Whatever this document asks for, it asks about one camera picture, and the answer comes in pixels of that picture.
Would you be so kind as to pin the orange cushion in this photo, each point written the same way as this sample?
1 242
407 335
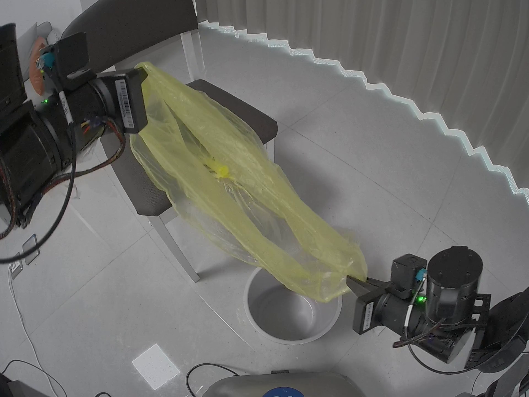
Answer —
38 82

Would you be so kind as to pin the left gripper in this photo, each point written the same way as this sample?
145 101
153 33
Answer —
128 101

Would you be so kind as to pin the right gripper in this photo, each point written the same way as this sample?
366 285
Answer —
392 314

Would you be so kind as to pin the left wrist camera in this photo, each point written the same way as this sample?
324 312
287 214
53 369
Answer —
72 54

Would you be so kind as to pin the white trash bin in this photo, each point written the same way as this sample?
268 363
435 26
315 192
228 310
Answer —
285 316

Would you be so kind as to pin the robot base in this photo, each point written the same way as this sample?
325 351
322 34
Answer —
248 387

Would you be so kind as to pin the grey sofa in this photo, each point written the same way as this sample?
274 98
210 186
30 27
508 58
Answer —
29 35

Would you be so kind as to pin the grey white chair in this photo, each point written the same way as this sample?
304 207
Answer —
136 10

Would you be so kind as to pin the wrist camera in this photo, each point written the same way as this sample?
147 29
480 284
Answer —
407 273
72 54

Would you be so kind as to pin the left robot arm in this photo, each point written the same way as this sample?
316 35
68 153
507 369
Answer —
24 151

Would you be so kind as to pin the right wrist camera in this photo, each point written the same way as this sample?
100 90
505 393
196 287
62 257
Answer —
407 273

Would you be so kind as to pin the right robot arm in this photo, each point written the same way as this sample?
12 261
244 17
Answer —
454 279

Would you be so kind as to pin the yellow plastic bag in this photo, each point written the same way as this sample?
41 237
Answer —
248 205

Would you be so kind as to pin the white curtain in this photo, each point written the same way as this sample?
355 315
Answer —
413 35

